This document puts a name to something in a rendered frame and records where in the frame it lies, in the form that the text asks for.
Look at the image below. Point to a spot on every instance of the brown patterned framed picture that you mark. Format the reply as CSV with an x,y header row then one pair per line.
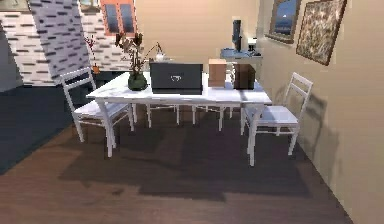
x,y
319,30

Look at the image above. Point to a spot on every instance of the dark brown box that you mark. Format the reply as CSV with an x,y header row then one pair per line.
x,y
244,76

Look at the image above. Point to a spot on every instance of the white teapot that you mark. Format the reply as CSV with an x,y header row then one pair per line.
x,y
160,56

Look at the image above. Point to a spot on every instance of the orange framed window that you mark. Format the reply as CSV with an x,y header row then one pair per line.
x,y
118,17

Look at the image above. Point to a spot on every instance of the green vase with dried flowers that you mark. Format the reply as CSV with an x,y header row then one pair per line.
x,y
137,81

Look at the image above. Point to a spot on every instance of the dark blue tall vase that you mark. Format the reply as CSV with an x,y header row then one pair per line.
x,y
237,35

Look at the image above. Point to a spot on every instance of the blue framed picture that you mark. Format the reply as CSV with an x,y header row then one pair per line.
x,y
284,20

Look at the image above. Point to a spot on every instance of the light brown cardboard box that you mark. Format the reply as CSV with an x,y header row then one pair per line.
x,y
217,72

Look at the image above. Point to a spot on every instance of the red twig plant in pot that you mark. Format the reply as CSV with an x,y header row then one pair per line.
x,y
93,56

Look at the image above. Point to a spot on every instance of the white and black small appliance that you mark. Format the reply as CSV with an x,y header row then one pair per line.
x,y
252,45

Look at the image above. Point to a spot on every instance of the blue side table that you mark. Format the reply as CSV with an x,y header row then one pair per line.
x,y
238,54

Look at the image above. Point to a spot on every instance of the white dining table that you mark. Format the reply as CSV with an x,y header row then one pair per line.
x,y
220,95

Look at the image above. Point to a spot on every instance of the black laptop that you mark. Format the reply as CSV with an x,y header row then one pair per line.
x,y
176,78

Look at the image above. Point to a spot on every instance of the white dining chair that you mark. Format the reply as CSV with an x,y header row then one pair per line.
x,y
278,115
100,110
200,108

